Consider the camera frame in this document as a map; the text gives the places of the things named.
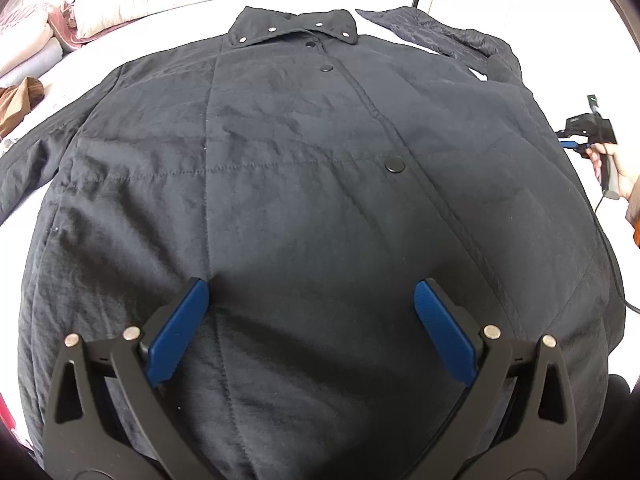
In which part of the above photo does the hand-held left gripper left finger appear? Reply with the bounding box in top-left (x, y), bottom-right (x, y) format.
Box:
top-left (42, 278), bottom-right (226, 480)

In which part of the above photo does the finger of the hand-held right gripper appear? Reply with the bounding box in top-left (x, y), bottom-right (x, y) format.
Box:
top-left (556, 130), bottom-right (594, 155)

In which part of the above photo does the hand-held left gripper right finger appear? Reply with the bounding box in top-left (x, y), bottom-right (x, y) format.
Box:
top-left (405, 278), bottom-right (581, 480)

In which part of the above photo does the black padded jacket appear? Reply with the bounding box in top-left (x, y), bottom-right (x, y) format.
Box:
top-left (0, 6), bottom-right (628, 480)

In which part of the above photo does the person's right forearm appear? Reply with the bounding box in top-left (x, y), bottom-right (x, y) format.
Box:
top-left (625, 177), bottom-right (640, 248)

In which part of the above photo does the person's right hand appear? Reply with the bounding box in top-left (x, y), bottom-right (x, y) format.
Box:
top-left (586, 142), bottom-right (640, 202)

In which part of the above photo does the dark quilted garment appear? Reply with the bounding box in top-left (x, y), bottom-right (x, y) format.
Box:
top-left (356, 6), bottom-right (523, 83)

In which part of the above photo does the brown garment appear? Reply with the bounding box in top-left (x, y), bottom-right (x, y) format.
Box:
top-left (0, 76), bottom-right (47, 139)

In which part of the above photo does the grey-blue folded blanket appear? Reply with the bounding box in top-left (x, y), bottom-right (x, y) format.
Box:
top-left (0, 37), bottom-right (65, 92)

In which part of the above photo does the pink cloth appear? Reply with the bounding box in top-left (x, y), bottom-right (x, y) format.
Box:
top-left (47, 2), bottom-right (133, 52)

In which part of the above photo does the white quilted pillow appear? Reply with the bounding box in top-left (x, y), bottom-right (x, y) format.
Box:
top-left (72, 0), bottom-right (247, 41)

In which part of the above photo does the pale pink folded quilt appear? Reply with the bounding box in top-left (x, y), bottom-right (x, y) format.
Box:
top-left (0, 0), bottom-right (76, 63)

